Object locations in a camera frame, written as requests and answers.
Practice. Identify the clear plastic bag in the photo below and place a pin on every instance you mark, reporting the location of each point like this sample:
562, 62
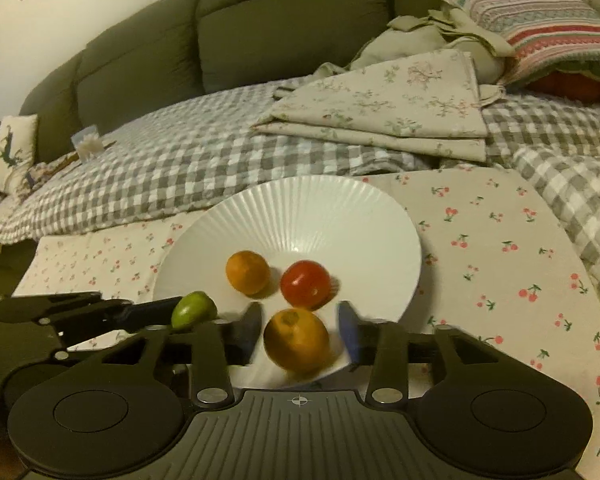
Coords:
86, 142

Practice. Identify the small embroidered white cushion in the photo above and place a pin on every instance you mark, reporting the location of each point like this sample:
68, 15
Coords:
10, 150

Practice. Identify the green round fruit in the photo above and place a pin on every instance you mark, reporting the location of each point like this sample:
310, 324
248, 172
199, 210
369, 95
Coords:
194, 310

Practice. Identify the floral patterned cloth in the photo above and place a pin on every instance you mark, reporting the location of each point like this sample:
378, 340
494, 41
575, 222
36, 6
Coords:
40, 176

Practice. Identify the wooden stick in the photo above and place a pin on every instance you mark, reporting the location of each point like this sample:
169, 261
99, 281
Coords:
62, 160

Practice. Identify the folded floral cloth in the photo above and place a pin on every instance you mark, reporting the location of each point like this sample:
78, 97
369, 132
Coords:
380, 105

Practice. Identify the grey checked blanket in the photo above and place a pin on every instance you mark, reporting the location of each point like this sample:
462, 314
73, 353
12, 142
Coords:
180, 160

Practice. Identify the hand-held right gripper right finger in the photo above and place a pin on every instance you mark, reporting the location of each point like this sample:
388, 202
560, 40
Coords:
349, 332

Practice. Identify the cherry print cloth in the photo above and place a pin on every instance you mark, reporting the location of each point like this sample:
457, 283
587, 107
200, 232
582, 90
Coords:
480, 260

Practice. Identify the white ribbed plate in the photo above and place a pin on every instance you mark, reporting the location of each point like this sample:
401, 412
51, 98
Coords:
305, 215

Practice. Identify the large orange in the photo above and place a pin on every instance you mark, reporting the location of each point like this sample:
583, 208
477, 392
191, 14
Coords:
296, 341

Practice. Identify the small orange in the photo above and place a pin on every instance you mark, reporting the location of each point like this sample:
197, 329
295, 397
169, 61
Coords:
247, 272

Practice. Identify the dark green sofa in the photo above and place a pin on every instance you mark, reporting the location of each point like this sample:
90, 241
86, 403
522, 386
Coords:
280, 35

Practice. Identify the orange cushion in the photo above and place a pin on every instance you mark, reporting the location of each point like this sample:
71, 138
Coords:
570, 87

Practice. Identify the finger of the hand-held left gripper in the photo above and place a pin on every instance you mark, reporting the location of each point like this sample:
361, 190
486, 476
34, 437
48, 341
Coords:
60, 347
145, 314

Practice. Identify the striped pillow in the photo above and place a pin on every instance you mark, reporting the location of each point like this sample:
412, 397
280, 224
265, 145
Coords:
530, 20

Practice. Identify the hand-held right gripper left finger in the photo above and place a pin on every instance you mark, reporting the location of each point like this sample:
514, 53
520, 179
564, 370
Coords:
249, 332

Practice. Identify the beige garment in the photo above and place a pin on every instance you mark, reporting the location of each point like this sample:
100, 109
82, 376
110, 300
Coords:
415, 40

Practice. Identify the red tomato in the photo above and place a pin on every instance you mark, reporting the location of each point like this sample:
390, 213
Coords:
305, 284

